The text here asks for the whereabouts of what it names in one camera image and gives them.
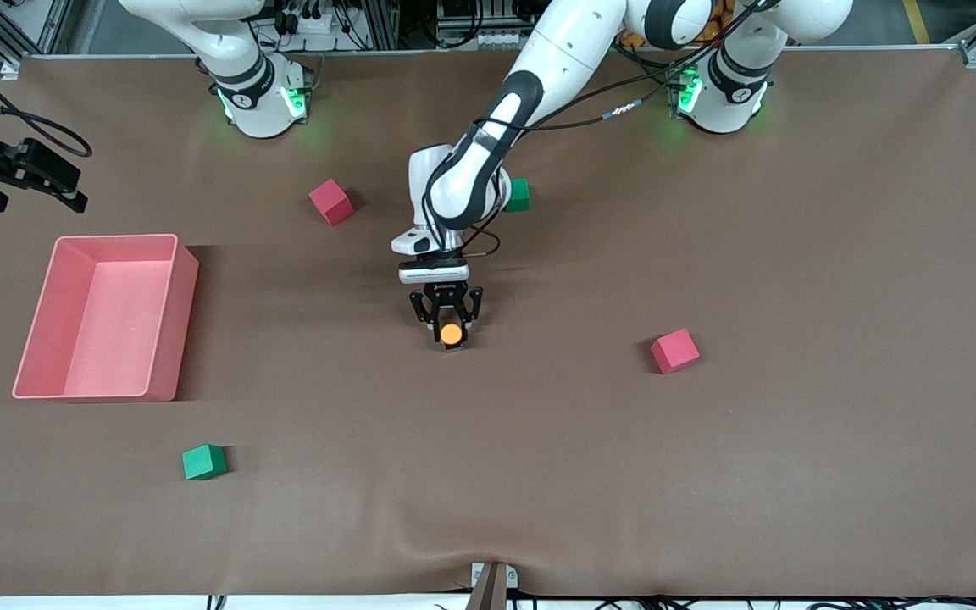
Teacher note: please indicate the green foam cube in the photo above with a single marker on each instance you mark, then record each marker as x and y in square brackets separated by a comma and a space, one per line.
[202, 463]
[521, 196]

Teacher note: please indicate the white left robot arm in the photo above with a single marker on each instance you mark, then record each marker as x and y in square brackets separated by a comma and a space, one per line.
[556, 59]

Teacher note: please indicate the brown table mat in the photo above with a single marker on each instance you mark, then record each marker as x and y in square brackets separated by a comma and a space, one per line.
[488, 474]

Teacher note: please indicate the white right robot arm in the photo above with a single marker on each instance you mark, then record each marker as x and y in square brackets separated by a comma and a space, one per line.
[263, 93]

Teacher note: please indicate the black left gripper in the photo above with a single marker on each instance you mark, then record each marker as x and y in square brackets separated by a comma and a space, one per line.
[446, 296]

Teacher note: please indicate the metal table clamp bracket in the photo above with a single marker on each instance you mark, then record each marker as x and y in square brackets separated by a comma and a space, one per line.
[492, 585]

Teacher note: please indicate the orange-capped black push button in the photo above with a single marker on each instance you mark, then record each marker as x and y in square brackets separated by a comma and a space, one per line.
[451, 334]

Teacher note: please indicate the red foam cube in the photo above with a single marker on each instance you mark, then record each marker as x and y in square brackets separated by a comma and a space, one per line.
[331, 202]
[674, 351]

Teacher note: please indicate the pink plastic bin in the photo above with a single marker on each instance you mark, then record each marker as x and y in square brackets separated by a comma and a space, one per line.
[115, 322]

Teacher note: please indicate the white power strip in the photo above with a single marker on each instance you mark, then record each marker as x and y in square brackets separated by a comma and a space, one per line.
[310, 23]

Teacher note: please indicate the pile of orange items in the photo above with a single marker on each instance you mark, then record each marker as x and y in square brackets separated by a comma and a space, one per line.
[711, 32]

